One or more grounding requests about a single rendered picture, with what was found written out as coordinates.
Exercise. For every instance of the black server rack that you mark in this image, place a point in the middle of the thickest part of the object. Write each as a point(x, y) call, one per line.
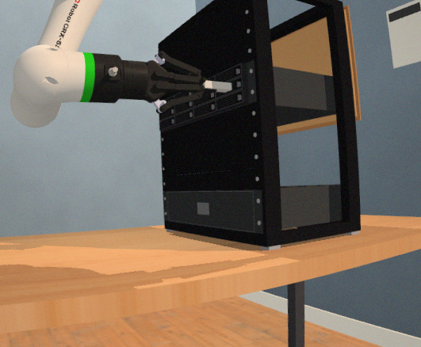
point(233, 136)

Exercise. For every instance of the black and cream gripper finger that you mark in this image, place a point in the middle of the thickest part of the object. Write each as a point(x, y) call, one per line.
point(197, 89)
point(163, 59)

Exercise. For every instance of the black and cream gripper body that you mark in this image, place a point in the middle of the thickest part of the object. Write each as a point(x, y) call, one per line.
point(136, 79)

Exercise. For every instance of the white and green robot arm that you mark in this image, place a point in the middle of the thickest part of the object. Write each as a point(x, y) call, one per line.
point(53, 72)

